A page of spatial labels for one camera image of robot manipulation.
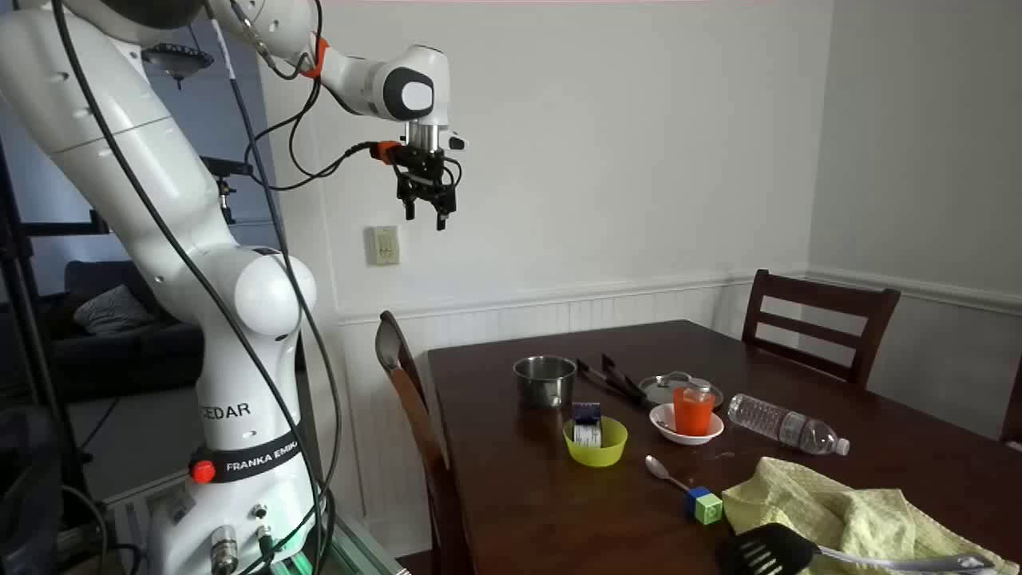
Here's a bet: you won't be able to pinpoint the pale yellow cloth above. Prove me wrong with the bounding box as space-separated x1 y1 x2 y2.
719 455 1022 575

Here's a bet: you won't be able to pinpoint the dark wooden chair slatted back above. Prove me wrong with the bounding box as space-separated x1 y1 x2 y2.
741 268 905 394

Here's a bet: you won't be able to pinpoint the small steel pot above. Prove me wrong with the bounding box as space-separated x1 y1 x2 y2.
510 352 583 411

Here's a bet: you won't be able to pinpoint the black tongs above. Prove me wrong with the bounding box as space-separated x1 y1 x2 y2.
573 352 651 411

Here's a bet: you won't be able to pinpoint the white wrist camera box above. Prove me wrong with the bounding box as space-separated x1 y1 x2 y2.
406 115 469 153

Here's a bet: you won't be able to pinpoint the clear plastic water bottle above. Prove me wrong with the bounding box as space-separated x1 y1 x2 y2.
724 390 854 460

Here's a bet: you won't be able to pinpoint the orange cup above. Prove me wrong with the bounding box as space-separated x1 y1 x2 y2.
671 379 719 437

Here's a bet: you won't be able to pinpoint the dark sofa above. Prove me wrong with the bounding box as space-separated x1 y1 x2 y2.
44 259 209 404

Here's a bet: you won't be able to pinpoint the black tripod stand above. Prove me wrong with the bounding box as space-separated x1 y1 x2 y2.
0 147 91 537

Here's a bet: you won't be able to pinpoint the blue and white lego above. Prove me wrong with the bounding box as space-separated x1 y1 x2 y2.
568 399 607 446

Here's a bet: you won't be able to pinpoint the black horizontal boom bar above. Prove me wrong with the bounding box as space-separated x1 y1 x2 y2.
15 207 112 240

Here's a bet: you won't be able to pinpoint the clear glass bowl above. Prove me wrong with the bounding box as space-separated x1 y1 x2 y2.
638 366 728 416

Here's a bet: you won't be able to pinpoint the yellow-green plastic bowl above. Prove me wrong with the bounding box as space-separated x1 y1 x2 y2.
560 411 632 471

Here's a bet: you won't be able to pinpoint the grey pillow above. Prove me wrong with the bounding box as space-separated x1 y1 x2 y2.
69 281 161 340

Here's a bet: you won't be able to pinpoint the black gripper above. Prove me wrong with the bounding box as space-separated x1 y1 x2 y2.
393 144 462 234

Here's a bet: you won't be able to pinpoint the dark wooden chair rounded back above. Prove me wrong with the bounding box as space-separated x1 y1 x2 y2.
375 309 474 575

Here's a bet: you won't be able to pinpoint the black slotted spatula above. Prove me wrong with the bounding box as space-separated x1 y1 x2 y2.
714 520 999 575

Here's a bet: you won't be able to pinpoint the hanging ceiling lamp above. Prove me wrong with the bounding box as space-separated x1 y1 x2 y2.
140 38 216 90

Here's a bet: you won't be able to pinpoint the silver spoon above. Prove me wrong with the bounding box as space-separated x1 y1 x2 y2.
641 455 702 497

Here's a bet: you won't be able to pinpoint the beige wall outlet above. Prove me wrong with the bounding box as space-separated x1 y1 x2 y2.
365 222 402 268

